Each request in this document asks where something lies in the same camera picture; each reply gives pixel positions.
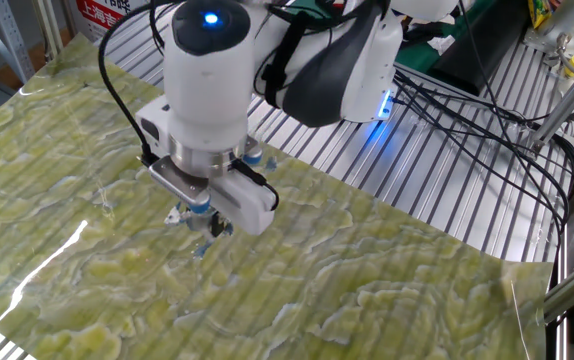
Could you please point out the perforated grey shelf upright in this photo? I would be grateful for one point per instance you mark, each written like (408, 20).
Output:
(12, 35)

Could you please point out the crumpled white paper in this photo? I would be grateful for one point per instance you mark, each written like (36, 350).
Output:
(441, 44)

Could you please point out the red white printed box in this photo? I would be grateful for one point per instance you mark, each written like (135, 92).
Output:
(97, 15)

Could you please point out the yellow snack bag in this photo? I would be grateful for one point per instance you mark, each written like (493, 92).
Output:
(539, 11)

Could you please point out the clear plastic bag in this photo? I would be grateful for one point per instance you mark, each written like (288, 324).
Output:
(189, 220)

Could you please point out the grey metal machine base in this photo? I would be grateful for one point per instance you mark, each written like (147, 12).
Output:
(572, 22)

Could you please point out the green cloth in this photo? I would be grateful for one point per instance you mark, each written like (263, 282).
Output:
(417, 57)

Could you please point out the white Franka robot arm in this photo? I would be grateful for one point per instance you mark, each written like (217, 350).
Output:
(207, 85)

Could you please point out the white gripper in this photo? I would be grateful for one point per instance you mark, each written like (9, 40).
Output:
(247, 210)

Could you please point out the green marble pattern mat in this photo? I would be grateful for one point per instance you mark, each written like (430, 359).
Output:
(192, 280)

